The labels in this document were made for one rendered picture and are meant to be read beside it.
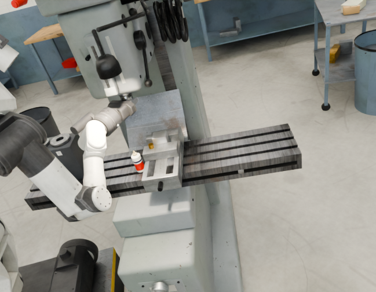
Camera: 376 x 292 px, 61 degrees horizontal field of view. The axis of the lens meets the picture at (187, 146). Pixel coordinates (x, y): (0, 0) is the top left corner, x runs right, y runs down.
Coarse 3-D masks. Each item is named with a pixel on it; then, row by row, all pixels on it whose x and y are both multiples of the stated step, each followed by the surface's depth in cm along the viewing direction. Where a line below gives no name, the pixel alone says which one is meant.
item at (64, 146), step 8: (56, 136) 144; (64, 136) 142; (72, 136) 143; (48, 144) 141; (56, 144) 138; (64, 144) 138; (72, 144) 139; (56, 152) 138; (64, 152) 138; (72, 152) 138; (80, 152) 144; (64, 160) 140; (72, 160) 140; (80, 160) 143; (72, 168) 143; (80, 168) 143; (80, 176) 146
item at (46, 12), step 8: (40, 0) 94; (48, 0) 94; (56, 0) 94; (64, 0) 94; (72, 0) 94; (80, 0) 94; (88, 0) 94; (96, 0) 94; (104, 0) 94; (112, 0) 95; (40, 8) 95; (48, 8) 95; (56, 8) 95; (64, 8) 95; (72, 8) 95; (80, 8) 96; (48, 16) 97
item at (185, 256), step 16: (208, 208) 200; (208, 224) 186; (128, 240) 138; (144, 240) 136; (160, 240) 134; (176, 240) 132; (192, 240) 131; (208, 240) 174; (128, 256) 131; (144, 256) 129; (160, 256) 127; (176, 256) 126; (192, 256) 125; (208, 256) 163; (128, 272) 126; (144, 272) 125; (160, 272) 125; (176, 272) 124; (192, 272) 124; (208, 272) 153; (128, 288) 132; (144, 288) 131; (176, 288) 131; (192, 288) 131; (208, 288) 145
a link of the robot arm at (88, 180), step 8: (88, 160) 104; (96, 160) 105; (88, 168) 103; (96, 168) 104; (88, 176) 102; (96, 176) 102; (104, 176) 105; (88, 184) 101; (96, 184) 101; (104, 184) 103; (80, 216) 97; (88, 216) 97
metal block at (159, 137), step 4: (156, 132) 138; (160, 132) 138; (164, 132) 137; (152, 136) 137; (156, 136) 136; (160, 136) 135; (164, 136) 134; (168, 136) 140; (152, 140) 135; (156, 140) 135; (160, 140) 135; (164, 140) 135; (168, 140) 139
